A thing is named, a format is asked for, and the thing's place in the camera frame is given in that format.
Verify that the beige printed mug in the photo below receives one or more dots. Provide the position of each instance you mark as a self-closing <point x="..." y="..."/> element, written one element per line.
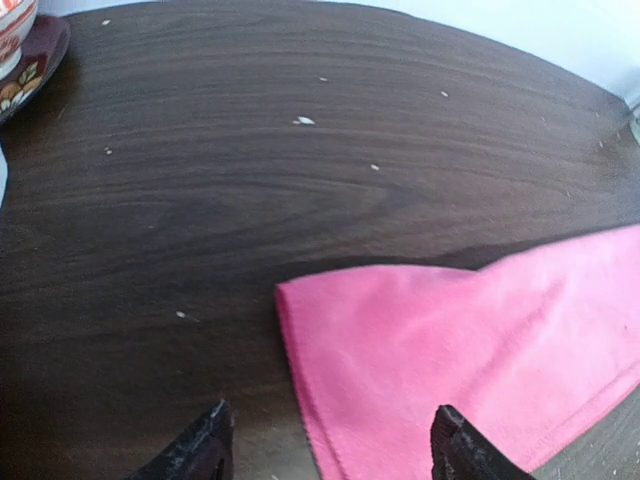
<point x="634" y="123"/>

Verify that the red white bowl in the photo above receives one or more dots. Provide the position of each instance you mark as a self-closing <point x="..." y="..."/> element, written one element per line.
<point x="16" y="21"/>

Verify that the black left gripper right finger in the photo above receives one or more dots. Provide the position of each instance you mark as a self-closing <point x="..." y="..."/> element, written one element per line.
<point x="461" y="452"/>

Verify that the pink towel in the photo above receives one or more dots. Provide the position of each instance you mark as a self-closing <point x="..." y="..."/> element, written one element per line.
<point x="533" y="350"/>

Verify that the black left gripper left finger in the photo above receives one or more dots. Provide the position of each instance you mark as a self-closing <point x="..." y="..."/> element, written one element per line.
<point x="202" y="451"/>

